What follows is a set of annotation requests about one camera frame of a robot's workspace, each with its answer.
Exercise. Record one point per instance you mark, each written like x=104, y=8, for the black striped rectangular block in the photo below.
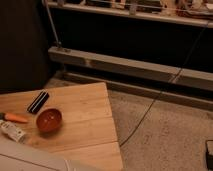
x=38, y=102

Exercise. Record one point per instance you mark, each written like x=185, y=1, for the orange bowl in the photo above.
x=49, y=120

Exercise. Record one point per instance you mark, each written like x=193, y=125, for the orange carrot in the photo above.
x=13, y=118

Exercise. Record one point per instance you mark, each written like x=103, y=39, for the dark box on floor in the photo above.
x=209, y=154

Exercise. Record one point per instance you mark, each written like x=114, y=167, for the metal shelf frame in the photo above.
x=161, y=82

